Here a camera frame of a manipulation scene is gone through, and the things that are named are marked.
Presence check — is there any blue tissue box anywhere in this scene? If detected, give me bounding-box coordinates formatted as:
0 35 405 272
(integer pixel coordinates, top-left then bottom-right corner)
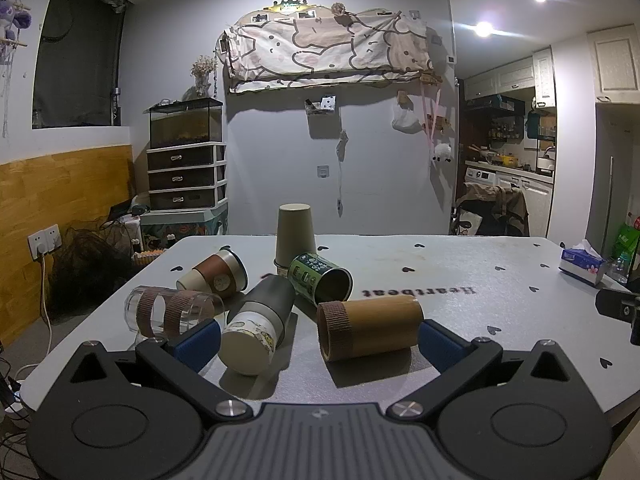
559 240 606 286

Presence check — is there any olive paper cup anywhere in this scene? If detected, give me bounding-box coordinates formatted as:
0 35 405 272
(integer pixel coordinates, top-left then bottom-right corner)
274 203 316 276

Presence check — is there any glass fish tank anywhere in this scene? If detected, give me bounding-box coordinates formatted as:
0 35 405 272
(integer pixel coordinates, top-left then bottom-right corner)
148 98 222 148

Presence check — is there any brown sleeve coffee cup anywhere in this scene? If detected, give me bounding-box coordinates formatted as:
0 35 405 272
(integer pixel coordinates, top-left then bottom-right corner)
176 246 248 299

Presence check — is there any white ceramic patterned cup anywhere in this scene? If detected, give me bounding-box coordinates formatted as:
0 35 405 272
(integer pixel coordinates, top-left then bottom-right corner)
219 310 282 376

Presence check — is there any brown cardboard sleeve cup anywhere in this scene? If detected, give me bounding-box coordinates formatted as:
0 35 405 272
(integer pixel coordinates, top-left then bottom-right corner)
317 295 423 362

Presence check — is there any white plush toy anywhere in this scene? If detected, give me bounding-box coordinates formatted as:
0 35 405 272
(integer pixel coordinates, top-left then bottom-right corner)
432 143 454 162

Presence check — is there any clear glass with bands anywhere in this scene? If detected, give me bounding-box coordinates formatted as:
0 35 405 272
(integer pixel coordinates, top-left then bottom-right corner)
124 286 224 338

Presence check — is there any white wall power socket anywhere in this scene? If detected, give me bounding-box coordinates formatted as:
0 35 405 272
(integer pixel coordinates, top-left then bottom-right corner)
27 224 62 260

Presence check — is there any chair with draped clothes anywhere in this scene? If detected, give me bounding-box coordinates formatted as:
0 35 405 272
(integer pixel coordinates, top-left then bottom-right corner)
452 182 529 237

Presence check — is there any white hanging bag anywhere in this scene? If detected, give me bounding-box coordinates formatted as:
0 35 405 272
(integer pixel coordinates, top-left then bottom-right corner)
390 103 423 134

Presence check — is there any green printed cup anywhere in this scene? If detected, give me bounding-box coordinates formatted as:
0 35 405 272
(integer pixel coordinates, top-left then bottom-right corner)
288 252 352 307

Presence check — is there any white plastic drawer unit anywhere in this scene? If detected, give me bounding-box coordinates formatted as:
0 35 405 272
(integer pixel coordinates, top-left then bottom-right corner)
146 141 228 210

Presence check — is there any cartoon print cloth cover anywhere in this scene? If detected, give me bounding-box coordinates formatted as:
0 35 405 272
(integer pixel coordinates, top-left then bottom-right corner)
216 3 436 94

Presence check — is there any grey metal tumbler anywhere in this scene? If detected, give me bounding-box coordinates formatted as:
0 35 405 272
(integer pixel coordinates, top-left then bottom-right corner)
233 274 296 346

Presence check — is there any dried flower vase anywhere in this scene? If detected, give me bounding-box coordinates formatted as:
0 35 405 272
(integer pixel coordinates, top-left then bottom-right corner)
191 55 216 98

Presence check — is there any plastic water bottle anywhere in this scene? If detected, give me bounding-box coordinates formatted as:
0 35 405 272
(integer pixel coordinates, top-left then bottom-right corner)
611 252 630 285

